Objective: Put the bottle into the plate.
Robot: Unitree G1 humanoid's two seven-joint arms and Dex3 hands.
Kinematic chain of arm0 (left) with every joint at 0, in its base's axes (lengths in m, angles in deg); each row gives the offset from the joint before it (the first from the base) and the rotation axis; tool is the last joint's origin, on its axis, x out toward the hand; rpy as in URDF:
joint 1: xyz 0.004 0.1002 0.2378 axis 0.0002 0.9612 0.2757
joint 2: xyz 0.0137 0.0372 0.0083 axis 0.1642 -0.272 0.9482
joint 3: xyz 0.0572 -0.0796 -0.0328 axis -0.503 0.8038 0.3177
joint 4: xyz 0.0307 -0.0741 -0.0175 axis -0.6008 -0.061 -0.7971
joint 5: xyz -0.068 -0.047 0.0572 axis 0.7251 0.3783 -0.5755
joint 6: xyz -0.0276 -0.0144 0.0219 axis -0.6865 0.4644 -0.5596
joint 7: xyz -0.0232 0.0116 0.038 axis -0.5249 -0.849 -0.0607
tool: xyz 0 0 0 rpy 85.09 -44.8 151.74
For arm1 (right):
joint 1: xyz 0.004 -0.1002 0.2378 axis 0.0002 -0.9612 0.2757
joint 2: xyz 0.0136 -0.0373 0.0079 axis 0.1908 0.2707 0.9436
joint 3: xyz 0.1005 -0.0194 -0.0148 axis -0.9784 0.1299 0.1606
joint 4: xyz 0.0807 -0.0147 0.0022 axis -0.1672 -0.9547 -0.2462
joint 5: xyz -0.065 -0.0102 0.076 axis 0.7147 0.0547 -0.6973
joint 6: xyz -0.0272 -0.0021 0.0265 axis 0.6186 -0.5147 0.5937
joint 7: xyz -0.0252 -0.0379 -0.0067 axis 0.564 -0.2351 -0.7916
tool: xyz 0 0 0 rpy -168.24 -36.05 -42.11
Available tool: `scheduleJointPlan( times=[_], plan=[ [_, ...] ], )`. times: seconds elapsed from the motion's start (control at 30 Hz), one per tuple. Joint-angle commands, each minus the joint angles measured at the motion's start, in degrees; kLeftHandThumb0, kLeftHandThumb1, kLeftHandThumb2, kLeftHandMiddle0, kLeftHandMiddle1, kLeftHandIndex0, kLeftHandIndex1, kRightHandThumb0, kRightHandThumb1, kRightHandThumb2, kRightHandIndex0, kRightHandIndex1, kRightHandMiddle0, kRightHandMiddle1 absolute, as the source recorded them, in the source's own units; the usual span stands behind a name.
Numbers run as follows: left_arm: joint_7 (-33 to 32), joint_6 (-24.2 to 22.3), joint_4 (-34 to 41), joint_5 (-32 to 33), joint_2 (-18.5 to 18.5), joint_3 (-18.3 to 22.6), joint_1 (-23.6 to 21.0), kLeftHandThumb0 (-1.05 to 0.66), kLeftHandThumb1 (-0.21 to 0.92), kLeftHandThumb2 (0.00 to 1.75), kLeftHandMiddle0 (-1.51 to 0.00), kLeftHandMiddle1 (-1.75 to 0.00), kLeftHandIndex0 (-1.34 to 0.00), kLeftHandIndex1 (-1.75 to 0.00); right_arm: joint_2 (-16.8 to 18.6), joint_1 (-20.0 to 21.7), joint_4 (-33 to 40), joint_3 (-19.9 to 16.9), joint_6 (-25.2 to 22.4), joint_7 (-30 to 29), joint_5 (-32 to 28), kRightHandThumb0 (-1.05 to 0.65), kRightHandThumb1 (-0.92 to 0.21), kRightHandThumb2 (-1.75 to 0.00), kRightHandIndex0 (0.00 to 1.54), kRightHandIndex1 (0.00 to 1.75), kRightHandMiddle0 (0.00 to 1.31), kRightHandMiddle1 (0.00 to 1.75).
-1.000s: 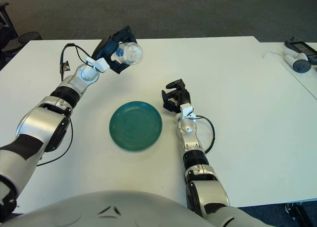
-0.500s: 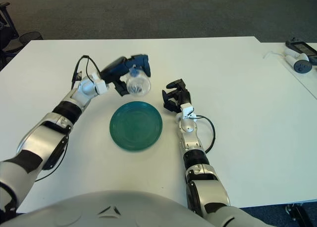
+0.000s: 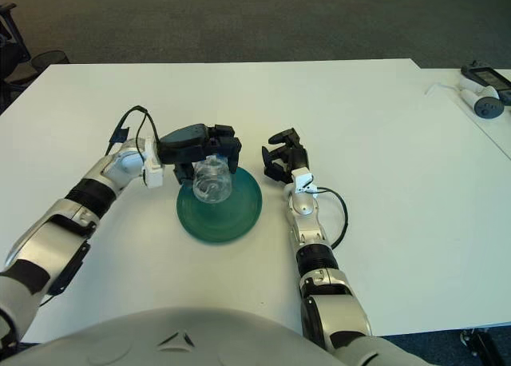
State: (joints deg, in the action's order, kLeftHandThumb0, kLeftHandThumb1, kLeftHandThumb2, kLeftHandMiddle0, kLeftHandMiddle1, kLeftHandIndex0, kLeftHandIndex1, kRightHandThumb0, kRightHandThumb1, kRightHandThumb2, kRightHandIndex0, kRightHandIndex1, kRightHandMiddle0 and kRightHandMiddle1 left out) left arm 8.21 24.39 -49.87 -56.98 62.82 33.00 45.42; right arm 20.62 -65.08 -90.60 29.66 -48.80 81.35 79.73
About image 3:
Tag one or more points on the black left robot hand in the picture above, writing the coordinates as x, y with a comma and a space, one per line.
187, 142

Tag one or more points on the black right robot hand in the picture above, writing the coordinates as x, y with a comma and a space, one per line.
299, 158

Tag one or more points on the clear plastic bottle blue cap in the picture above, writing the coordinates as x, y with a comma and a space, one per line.
211, 182

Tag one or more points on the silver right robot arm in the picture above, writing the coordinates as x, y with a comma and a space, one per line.
331, 302

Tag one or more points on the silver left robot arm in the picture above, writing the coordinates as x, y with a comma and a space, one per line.
60, 230

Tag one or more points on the green round plate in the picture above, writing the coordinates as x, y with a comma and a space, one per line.
239, 218

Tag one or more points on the black office chair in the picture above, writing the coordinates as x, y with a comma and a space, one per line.
12, 58

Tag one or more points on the white grey VR controller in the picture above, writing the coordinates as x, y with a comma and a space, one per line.
489, 108

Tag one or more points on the grey robot torso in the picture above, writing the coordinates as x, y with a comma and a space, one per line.
179, 342

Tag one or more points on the black table leg base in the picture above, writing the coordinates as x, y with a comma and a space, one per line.
487, 346

